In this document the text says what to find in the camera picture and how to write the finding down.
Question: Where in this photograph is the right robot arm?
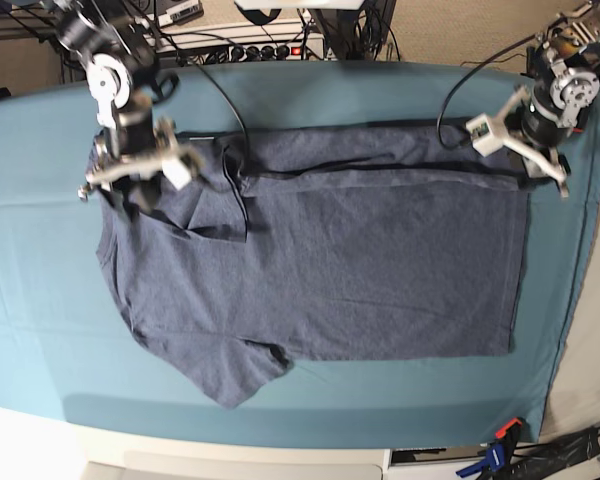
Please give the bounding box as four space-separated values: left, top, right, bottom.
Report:
43 1 202 216

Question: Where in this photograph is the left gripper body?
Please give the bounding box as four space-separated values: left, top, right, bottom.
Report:
499 87 569 198

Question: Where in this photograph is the blue grey T-shirt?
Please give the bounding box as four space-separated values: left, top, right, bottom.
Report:
97 128 529 408

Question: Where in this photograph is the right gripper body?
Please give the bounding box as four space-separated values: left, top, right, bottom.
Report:
77 119 203 212

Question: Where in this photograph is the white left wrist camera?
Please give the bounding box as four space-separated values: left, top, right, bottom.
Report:
465 113 507 157

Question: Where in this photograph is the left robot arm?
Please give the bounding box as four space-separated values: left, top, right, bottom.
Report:
498 1 600 197

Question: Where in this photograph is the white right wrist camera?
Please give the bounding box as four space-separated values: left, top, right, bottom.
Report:
161 150 204 190

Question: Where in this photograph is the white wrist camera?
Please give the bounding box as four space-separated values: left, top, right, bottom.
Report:
465 113 507 157
161 150 204 190

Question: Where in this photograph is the black power strip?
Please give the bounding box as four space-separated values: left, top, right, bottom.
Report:
194 41 325 65

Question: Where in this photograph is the blue orange clamp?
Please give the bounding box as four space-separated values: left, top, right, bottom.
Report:
456 417 524 479

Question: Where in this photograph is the teal table cloth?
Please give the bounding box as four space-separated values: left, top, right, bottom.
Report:
0 62 600 449

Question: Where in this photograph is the black camera cable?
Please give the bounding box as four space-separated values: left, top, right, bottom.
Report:
179 59 254 246

